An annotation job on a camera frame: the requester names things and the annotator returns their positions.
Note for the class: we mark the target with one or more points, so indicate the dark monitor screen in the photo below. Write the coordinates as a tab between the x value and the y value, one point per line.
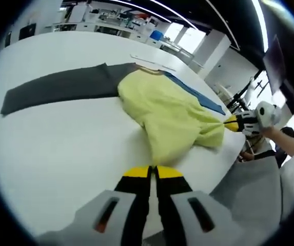
273	64

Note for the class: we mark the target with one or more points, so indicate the person's grey clothing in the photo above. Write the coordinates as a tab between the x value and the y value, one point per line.
249	194

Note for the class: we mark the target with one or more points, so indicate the yellow garment blue grey sleeves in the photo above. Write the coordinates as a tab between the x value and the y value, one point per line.
162	107

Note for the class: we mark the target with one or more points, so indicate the slim white column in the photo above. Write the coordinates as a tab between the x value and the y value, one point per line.
212	51

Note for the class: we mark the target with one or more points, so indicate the black box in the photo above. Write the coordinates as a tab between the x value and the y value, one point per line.
27	31

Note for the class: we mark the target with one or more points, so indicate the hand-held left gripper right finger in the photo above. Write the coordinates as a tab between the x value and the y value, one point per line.
172	194

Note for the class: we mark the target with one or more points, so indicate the blue container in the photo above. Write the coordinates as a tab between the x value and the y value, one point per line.
157	36

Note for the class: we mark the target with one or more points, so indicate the bright window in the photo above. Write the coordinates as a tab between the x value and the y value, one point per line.
185	38

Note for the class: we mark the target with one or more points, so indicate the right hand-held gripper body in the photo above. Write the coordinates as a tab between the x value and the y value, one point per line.
264	112

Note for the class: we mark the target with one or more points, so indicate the black metal stand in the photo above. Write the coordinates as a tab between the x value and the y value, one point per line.
239	98

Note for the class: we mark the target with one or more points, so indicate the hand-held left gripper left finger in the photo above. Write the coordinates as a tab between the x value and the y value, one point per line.
136	194

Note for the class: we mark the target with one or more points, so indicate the white ceiling light strip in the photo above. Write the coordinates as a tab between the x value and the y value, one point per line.
261	25

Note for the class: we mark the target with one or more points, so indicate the cluttered white lab counter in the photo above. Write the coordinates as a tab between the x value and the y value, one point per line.
105	23

